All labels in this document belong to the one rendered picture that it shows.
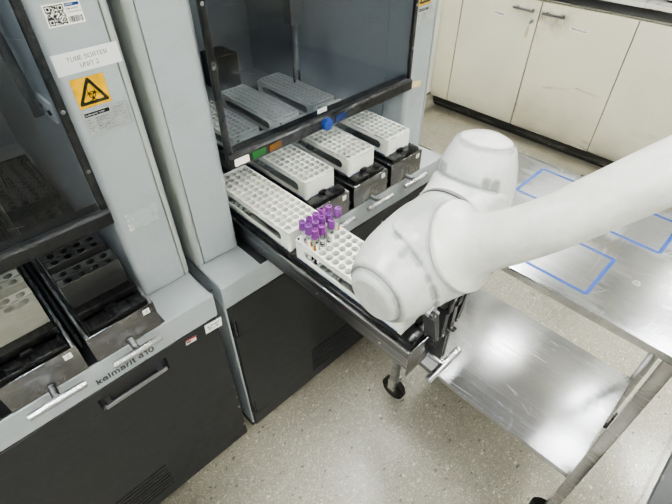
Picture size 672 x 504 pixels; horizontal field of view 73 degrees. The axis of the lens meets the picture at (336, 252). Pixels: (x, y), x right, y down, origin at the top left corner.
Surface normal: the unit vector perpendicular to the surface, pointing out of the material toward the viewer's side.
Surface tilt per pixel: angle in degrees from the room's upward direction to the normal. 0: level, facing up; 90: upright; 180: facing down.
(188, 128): 90
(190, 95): 90
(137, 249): 90
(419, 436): 0
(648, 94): 90
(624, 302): 0
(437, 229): 31
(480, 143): 5
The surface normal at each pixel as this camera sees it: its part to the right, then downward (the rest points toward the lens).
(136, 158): 0.69, 0.48
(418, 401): 0.00, -0.74
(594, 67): -0.72, 0.47
